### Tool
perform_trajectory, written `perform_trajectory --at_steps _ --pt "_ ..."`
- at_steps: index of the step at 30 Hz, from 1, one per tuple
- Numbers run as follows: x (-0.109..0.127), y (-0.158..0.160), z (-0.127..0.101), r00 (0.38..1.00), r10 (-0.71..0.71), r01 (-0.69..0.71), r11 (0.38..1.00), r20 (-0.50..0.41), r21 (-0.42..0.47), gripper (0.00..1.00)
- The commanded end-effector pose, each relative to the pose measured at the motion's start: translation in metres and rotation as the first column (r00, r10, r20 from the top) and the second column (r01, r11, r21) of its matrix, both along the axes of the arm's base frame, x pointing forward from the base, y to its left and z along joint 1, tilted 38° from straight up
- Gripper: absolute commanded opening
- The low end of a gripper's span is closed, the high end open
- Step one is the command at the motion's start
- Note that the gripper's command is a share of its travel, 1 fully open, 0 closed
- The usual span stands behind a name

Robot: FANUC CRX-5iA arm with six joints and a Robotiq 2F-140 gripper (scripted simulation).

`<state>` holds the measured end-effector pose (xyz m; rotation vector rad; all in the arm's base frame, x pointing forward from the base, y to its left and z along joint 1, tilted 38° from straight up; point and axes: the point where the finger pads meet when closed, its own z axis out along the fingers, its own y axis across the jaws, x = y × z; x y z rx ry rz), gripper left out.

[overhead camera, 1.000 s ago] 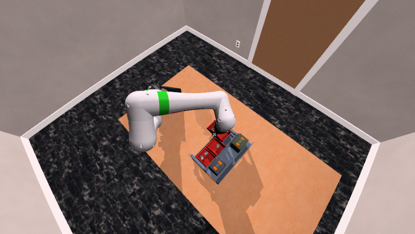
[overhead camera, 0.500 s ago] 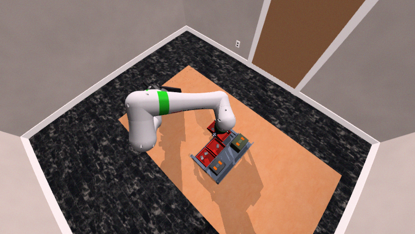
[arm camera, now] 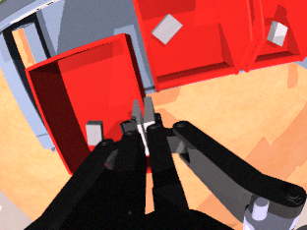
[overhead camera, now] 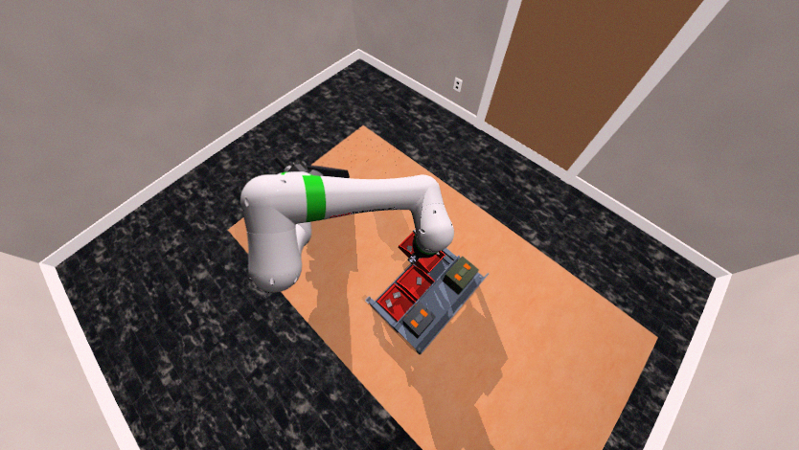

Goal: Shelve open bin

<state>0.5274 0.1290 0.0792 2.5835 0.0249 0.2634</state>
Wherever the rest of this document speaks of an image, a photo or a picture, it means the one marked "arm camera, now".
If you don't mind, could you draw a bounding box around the grey metal shelf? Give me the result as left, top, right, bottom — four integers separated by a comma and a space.
0, 0, 156, 153

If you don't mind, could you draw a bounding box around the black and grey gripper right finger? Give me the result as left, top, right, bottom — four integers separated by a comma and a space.
144, 96, 307, 230

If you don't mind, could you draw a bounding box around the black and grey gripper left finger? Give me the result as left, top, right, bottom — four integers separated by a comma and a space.
24, 99, 149, 230

